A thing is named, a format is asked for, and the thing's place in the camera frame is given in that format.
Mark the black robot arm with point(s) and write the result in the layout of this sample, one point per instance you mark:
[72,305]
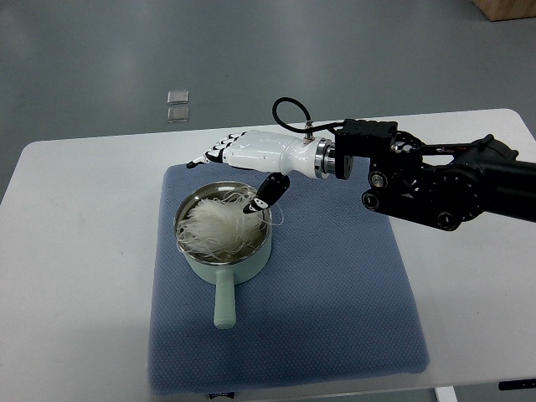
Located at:
[440,186]

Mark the mint green steel pot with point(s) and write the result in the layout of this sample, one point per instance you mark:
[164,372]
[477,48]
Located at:
[225,276]

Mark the blue quilted mat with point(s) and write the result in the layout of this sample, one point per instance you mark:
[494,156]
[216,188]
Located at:
[333,301]

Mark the upper metal floor plate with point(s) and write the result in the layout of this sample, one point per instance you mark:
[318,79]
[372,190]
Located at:
[177,97]

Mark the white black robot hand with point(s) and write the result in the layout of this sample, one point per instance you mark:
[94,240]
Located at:
[272,153]

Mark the white vermicelli bundle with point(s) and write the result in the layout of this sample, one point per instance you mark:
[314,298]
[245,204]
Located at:
[217,230]

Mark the metal floor plate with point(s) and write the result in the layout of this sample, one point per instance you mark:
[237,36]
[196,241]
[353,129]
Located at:
[177,114]
[177,97]

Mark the lower metal floor plate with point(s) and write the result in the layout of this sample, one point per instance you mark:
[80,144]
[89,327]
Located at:
[177,114]

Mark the wooden box corner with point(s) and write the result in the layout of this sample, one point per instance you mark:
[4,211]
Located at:
[504,10]

